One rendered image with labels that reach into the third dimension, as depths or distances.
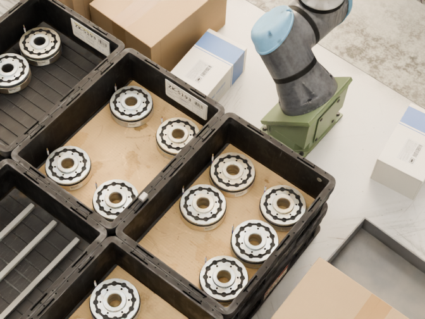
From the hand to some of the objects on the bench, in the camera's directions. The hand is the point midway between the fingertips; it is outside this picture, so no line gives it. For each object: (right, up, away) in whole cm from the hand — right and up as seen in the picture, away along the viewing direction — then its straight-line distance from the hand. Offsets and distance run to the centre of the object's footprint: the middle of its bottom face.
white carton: (-64, +8, +52) cm, 83 cm away
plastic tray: (-24, -43, +22) cm, 54 cm away
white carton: (-13, -13, +41) cm, 45 cm away
